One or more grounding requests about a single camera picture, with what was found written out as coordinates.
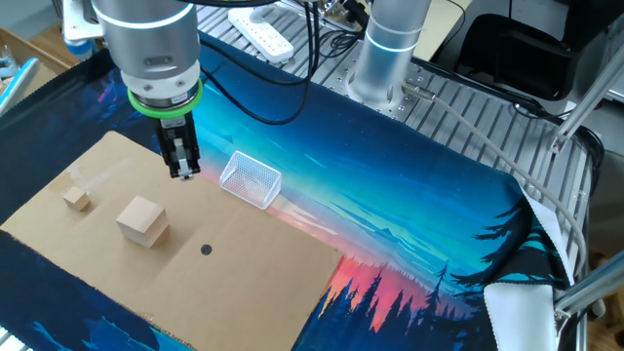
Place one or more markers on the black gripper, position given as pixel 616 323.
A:
pixel 170 136

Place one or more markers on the large wooden block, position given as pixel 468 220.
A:
pixel 141 219

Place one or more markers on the small wooden block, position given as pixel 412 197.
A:
pixel 75 199

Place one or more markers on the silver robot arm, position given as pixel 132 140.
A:
pixel 146 39

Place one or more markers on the black round mark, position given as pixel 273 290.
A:
pixel 206 249

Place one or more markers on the white mesh basket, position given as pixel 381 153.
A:
pixel 251 180

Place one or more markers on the brown cardboard sheet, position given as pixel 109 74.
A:
pixel 146 283

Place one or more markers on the white power strip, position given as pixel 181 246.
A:
pixel 263 34

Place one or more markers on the printed forest landscape mat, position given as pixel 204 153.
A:
pixel 390 195

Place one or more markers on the black office chair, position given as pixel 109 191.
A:
pixel 517 53

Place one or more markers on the slanted aluminium frame bar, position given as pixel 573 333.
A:
pixel 585 102

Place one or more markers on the aluminium frame bar with bracket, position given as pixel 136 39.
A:
pixel 590 292

